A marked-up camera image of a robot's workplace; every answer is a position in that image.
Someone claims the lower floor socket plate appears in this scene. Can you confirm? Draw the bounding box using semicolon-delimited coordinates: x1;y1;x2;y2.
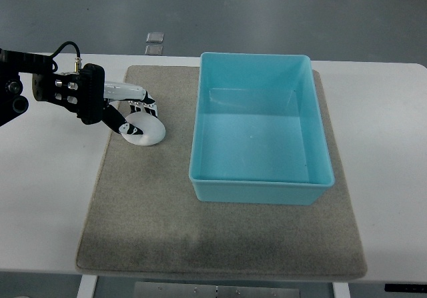
145;45;163;56

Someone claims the blue plastic box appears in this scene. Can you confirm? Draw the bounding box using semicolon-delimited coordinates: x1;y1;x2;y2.
189;52;335;205

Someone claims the white frog-shaped toy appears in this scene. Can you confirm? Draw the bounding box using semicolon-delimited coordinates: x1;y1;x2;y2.
120;111;165;146

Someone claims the metal base plate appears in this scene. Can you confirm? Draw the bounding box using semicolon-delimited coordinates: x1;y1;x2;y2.
133;281;301;298

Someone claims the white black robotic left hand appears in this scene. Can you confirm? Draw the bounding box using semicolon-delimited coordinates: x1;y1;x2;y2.
77;63;158;135

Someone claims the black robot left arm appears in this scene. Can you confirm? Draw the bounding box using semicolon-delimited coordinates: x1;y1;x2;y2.
1;41;81;126

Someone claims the black table control panel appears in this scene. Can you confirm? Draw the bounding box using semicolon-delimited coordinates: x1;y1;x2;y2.
384;283;427;293

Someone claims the upper floor socket plate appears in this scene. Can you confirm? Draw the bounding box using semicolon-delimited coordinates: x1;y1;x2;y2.
146;32;164;43

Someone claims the grey felt mat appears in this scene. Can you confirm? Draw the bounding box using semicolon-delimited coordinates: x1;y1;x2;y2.
75;65;367;282

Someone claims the floor socket plate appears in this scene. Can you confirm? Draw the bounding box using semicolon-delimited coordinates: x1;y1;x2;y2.
145;45;163;56
146;32;164;43

